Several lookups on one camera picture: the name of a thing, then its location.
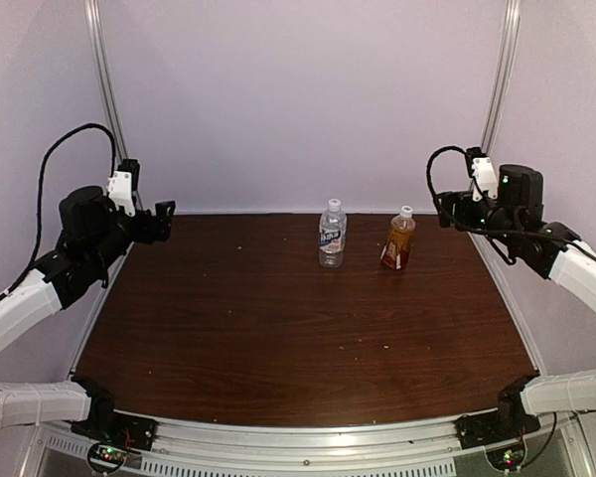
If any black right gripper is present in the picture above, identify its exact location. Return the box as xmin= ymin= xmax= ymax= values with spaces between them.
xmin=433 ymin=190 xmax=521 ymax=247

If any amber tea bottle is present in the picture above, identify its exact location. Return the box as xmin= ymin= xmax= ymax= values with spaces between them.
xmin=380 ymin=213 xmax=416 ymax=271

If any white tea bottle cap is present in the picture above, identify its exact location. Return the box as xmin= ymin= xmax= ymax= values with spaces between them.
xmin=399 ymin=206 xmax=413 ymax=218

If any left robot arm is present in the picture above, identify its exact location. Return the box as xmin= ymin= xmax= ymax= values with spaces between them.
xmin=0 ymin=186 xmax=176 ymax=441

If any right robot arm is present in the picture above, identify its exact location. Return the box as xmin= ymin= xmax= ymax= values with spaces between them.
xmin=432 ymin=159 xmax=596 ymax=439

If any white water bottle cap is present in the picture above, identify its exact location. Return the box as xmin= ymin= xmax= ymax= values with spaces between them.
xmin=328 ymin=199 xmax=341 ymax=210

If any clear water bottle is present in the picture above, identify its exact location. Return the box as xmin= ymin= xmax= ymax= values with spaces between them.
xmin=318 ymin=200 xmax=348 ymax=268

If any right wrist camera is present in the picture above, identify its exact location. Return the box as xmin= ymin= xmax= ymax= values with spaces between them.
xmin=465 ymin=147 xmax=498 ymax=202

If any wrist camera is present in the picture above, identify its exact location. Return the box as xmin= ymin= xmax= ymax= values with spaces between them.
xmin=105 ymin=159 xmax=140 ymax=218
xmin=465 ymin=147 xmax=498 ymax=202

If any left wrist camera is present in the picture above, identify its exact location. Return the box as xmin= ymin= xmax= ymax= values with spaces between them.
xmin=105 ymin=159 xmax=140 ymax=218

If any left black cable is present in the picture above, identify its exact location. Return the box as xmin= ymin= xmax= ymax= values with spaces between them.
xmin=0 ymin=123 xmax=118 ymax=299

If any right aluminium frame post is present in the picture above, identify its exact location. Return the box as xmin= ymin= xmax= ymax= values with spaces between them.
xmin=481 ymin=0 xmax=522 ymax=153

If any aluminium frame post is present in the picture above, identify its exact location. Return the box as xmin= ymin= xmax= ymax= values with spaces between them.
xmin=82 ymin=0 xmax=145 ymax=215
xmin=481 ymin=0 xmax=522 ymax=153

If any left aluminium frame post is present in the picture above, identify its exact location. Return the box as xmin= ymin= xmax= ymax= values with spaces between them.
xmin=82 ymin=0 xmax=145 ymax=215

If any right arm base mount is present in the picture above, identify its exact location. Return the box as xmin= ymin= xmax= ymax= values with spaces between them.
xmin=454 ymin=375 xmax=540 ymax=449

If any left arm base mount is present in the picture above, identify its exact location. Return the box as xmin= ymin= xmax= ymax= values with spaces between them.
xmin=70 ymin=377 xmax=157 ymax=451

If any front aluminium rail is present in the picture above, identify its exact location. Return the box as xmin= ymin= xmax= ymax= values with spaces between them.
xmin=29 ymin=406 xmax=592 ymax=477

